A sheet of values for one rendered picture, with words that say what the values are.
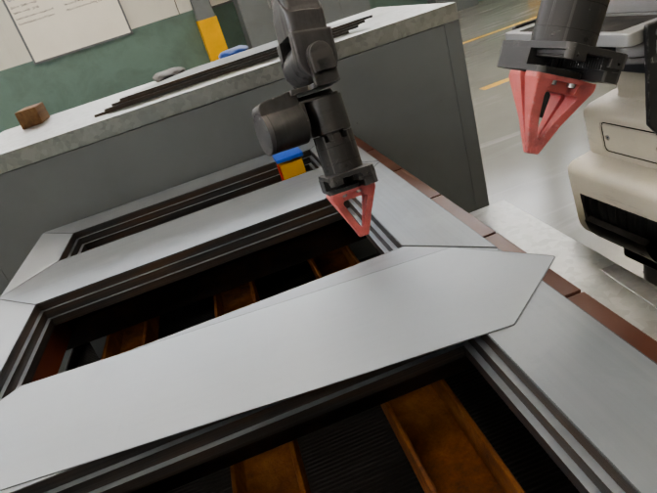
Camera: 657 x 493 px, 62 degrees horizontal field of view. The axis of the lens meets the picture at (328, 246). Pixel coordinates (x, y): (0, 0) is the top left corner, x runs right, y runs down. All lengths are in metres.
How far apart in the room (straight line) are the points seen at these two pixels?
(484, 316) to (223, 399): 0.27
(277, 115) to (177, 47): 8.91
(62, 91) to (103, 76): 0.66
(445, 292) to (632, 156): 0.48
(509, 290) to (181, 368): 0.37
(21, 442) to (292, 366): 0.30
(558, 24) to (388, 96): 0.93
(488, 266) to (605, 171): 0.39
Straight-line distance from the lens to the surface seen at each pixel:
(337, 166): 0.76
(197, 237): 0.99
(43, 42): 9.71
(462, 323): 0.56
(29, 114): 1.84
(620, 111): 0.98
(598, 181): 0.99
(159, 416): 0.60
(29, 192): 1.45
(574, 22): 0.55
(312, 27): 0.77
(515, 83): 0.56
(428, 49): 1.47
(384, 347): 0.56
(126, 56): 9.63
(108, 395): 0.68
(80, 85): 9.71
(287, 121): 0.73
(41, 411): 0.72
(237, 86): 1.35
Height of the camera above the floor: 1.20
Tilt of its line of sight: 26 degrees down
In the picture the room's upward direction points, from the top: 18 degrees counter-clockwise
